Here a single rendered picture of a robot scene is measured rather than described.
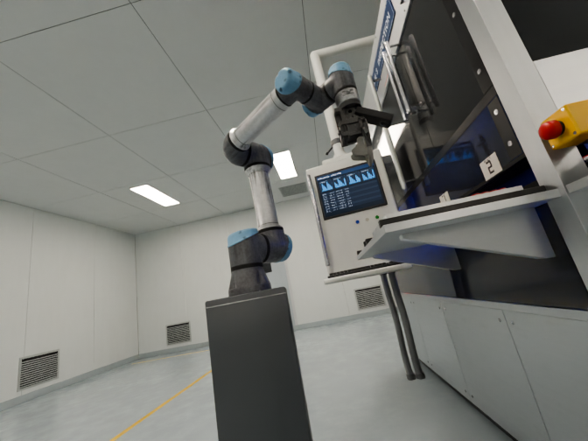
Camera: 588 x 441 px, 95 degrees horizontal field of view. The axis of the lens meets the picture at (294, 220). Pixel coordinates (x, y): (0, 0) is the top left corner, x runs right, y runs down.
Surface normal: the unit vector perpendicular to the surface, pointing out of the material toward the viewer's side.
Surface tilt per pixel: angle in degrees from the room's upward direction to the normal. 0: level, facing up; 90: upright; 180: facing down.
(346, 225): 90
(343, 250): 90
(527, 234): 90
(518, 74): 90
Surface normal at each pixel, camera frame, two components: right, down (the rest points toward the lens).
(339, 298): -0.14, -0.23
